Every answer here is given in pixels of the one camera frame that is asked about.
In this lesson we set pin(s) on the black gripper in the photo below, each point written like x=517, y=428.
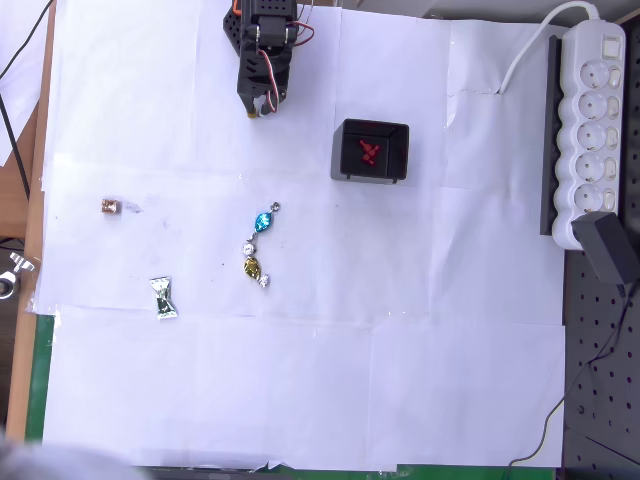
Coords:
x=251, y=92

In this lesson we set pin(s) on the black perforated arm base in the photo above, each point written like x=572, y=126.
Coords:
x=230, y=27

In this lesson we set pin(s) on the red candies in box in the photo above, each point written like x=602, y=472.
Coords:
x=364, y=159

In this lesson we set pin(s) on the black box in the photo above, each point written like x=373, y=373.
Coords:
x=400, y=150

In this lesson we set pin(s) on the blue wrapped candy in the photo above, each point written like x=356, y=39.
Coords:
x=261, y=221

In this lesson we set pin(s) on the gold wrapped candy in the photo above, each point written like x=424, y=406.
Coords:
x=252, y=267

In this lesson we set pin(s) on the brown foil candy cube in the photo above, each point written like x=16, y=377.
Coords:
x=111, y=206

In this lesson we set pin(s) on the green white candy packet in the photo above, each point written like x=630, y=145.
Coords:
x=162, y=297

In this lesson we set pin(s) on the loose white paper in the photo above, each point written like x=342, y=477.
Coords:
x=20, y=95

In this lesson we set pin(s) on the white paper sheet cover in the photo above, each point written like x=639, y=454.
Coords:
x=300, y=375

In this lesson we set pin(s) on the metal clamp screw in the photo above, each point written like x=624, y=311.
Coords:
x=17, y=262

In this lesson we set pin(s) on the white power strip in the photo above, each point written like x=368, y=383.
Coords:
x=595, y=135

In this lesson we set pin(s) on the black power adapter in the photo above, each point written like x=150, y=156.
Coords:
x=605, y=245

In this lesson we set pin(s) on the blurry grey object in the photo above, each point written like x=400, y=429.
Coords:
x=50, y=465

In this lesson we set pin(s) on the black perforated board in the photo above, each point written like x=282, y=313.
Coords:
x=600, y=400

